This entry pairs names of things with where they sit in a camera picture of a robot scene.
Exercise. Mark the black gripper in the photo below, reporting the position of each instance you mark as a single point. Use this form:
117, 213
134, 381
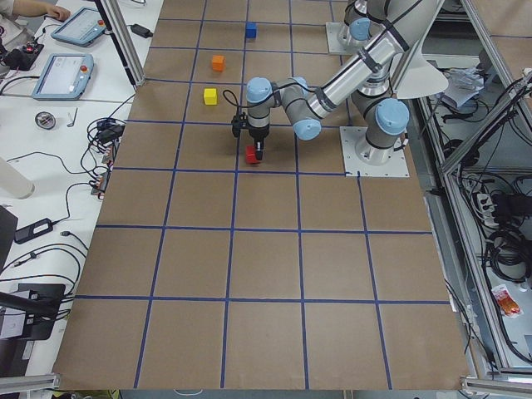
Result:
258, 135

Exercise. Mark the red block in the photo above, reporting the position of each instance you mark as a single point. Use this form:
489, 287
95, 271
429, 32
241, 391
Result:
249, 155

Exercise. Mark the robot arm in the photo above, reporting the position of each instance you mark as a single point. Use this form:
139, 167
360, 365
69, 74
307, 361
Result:
387, 29
356, 20

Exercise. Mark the yellow block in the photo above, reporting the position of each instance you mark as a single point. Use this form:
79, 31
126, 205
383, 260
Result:
210, 96

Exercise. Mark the orange block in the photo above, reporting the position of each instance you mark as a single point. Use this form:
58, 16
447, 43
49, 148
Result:
218, 63

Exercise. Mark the blue block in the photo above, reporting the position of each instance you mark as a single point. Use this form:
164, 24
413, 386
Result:
251, 30

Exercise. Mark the lower teach pendant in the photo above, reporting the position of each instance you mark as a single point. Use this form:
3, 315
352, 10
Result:
64, 77

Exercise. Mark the teach pendant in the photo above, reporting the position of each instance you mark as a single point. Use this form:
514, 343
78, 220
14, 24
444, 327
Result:
64, 77
82, 28

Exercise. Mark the upper teach pendant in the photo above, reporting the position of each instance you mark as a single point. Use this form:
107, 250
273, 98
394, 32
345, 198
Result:
82, 28

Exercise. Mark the round metal tin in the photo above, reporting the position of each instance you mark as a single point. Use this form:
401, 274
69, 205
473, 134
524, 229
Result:
45, 120

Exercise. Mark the black power adapter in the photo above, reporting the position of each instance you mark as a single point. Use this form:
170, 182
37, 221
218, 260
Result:
32, 231

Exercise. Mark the white paper roll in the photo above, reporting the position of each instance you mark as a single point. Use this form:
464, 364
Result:
13, 182

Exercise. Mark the red snack packet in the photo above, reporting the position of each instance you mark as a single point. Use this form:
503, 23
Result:
508, 306

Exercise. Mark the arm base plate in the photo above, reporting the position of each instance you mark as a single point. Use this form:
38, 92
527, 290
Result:
340, 40
360, 159

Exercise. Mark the aluminium frame post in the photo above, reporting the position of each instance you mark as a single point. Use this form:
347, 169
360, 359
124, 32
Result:
121, 38

